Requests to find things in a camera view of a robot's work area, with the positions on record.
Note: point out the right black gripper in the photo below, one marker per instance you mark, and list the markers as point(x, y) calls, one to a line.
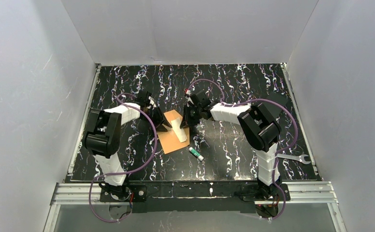
point(192, 110)

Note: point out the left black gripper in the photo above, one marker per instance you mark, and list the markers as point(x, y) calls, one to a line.
point(155, 112)

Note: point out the beige ornate letter sheet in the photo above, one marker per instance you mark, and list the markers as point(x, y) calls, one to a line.
point(179, 132)

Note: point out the orange paper envelope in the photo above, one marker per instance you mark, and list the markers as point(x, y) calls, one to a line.
point(168, 140)

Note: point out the green white glue stick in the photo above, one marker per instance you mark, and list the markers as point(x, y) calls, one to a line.
point(196, 154)

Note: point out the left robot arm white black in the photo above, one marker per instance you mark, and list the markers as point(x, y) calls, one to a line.
point(102, 132)

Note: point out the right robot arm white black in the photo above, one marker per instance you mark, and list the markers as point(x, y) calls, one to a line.
point(258, 125)

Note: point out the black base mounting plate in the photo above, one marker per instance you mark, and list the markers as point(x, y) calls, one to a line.
point(190, 196)

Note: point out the black square pad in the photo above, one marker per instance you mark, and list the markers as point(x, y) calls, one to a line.
point(276, 97)

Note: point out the silver open-end wrench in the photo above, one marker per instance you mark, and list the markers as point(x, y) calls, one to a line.
point(303, 158)

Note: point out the aluminium frame rail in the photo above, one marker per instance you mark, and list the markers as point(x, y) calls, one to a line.
point(313, 206)

